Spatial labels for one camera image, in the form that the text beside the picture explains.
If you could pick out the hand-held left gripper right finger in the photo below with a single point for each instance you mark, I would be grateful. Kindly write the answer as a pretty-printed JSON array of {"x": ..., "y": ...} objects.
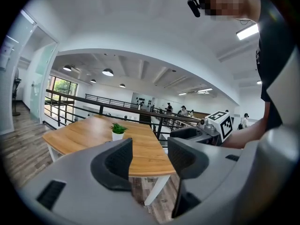
[{"x": 218, "y": 172}]

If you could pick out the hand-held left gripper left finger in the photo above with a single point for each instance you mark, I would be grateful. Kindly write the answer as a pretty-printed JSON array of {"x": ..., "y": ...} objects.
[{"x": 79, "y": 196}]

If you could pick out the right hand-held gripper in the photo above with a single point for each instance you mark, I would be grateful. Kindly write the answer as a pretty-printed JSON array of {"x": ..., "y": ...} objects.
[{"x": 223, "y": 125}]

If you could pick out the person's right forearm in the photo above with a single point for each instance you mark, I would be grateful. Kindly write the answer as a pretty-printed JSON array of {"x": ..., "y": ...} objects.
[{"x": 246, "y": 132}]

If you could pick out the long ceiling light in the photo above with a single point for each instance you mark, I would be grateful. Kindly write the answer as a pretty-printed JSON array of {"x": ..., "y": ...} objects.
[
  {"x": 247, "y": 32},
  {"x": 182, "y": 94},
  {"x": 204, "y": 90}
]

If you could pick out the white table leg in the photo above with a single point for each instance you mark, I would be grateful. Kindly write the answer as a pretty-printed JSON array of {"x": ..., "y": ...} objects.
[
  {"x": 52, "y": 152},
  {"x": 157, "y": 190}
]

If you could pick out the green plant in white pot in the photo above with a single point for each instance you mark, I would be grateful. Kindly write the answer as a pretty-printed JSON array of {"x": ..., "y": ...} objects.
[{"x": 118, "y": 129}]

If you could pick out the black pendant lamp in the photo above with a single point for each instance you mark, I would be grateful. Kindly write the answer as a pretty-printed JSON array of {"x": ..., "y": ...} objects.
[
  {"x": 122, "y": 86},
  {"x": 67, "y": 68},
  {"x": 107, "y": 72},
  {"x": 93, "y": 81}
]

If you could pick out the person in black shirt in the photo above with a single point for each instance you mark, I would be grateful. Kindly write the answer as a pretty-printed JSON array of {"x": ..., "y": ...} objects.
[{"x": 274, "y": 78}]

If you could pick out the large window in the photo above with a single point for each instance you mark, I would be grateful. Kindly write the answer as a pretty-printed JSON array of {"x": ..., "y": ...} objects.
[{"x": 63, "y": 87}]

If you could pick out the frosted glass door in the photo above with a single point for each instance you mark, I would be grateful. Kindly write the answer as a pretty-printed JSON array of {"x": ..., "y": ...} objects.
[{"x": 44, "y": 78}]

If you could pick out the person's head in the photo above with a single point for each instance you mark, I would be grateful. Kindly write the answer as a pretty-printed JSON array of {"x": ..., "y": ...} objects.
[{"x": 229, "y": 1}]

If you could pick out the black head camera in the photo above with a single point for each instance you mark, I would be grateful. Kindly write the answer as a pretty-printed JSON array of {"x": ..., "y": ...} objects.
[{"x": 194, "y": 7}]

